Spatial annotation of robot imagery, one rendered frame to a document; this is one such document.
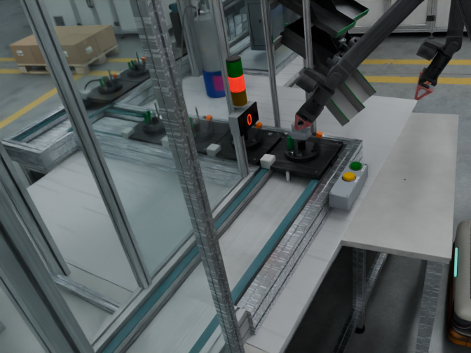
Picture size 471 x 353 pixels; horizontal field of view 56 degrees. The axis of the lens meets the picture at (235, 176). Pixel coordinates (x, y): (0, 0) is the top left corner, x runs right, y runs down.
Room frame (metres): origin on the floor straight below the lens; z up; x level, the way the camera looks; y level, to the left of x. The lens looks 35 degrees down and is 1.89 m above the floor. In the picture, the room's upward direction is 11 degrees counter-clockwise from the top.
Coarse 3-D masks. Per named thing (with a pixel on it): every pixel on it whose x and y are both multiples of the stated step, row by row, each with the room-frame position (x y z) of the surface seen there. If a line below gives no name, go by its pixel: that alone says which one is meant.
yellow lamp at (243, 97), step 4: (232, 92) 1.32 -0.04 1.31; (236, 92) 1.31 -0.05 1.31; (240, 92) 1.31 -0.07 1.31; (244, 92) 1.32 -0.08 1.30; (232, 96) 1.33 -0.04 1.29; (236, 96) 1.31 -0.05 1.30; (240, 96) 1.31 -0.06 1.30; (244, 96) 1.32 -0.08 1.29; (232, 100) 1.33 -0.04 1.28; (236, 100) 1.32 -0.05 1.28; (240, 100) 1.31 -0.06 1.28; (244, 100) 1.32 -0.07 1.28; (236, 104) 1.32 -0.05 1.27; (240, 104) 1.31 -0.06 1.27; (244, 104) 1.32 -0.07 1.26
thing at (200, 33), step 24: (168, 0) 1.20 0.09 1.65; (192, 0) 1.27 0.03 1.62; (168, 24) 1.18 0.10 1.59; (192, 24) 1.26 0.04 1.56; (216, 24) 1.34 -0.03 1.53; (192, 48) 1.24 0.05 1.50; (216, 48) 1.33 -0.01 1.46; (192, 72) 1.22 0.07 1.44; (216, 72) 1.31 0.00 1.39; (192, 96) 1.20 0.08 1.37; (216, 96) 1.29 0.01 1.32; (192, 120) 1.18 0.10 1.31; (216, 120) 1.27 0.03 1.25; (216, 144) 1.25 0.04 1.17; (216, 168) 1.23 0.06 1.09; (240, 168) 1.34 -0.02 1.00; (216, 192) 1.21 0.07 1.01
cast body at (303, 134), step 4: (300, 120) 1.41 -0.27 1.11; (292, 124) 1.41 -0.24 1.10; (300, 124) 1.40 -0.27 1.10; (304, 124) 1.40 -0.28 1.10; (292, 128) 1.41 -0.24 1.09; (304, 128) 1.40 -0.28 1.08; (308, 128) 1.41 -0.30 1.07; (288, 132) 1.44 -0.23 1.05; (292, 132) 1.41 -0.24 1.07; (296, 132) 1.40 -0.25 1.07; (300, 132) 1.39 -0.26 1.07; (304, 132) 1.39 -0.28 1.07; (308, 132) 1.40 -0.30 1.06; (292, 136) 1.41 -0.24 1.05; (296, 136) 1.40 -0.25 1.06; (300, 136) 1.39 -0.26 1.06; (304, 136) 1.38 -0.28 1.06; (308, 136) 1.39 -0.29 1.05
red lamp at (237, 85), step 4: (240, 76) 1.32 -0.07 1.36; (228, 80) 1.33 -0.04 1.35; (232, 80) 1.32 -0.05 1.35; (236, 80) 1.31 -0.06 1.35; (240, 80) 1.32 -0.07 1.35; (244, 80) 1.33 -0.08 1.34; (232, 84) 1.32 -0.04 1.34; (236, 84) 1.31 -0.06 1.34; (240, 84) 1.31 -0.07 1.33; (244, 84) 1.33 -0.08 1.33; (232, 88) 1.32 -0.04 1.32; (236, 88) 1.31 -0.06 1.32; (240, 88) 1.31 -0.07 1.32; (244, 88) 1.32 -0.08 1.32
